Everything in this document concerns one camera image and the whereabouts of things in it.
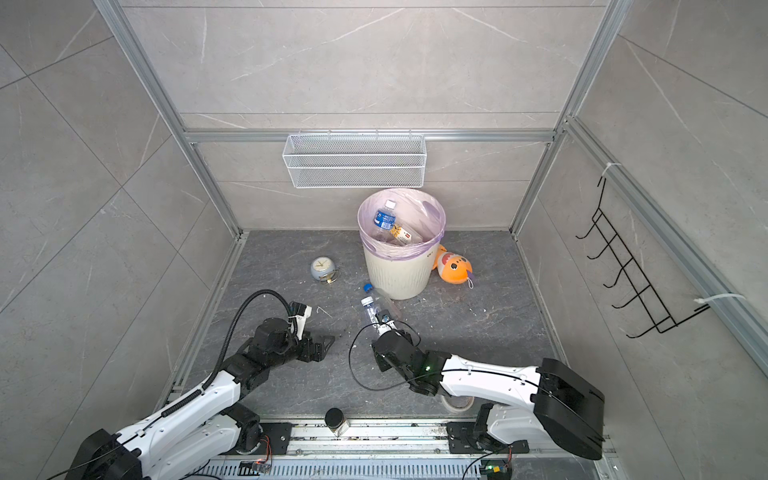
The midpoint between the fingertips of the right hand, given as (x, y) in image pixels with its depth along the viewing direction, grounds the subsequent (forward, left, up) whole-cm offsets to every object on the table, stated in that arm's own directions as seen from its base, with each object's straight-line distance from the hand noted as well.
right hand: (380, 337), depth 82 cm
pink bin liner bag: (+37, -13, +13) cm, 41 cm away
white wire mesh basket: (+55, +5, +21) cm, 60 cm away
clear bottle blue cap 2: (+7, +3, +7) cm, 10 cm away
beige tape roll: (-17, -20, -9) cm, 27 cm away
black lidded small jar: (-21, +10, +1) cm, 23 cm away
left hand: (+3, +17, 0) cm, 17 cm away
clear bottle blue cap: (+7, +3, +3) cm, 8 cm away
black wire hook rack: (-3, -58, +22) cm, 63 cm away
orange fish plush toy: (+24, -24, -1) cm, 34 cm away
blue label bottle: (+34, -2, +14) cm, 37 cm away
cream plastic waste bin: (+17, -7, +4) cm, 19 cm away
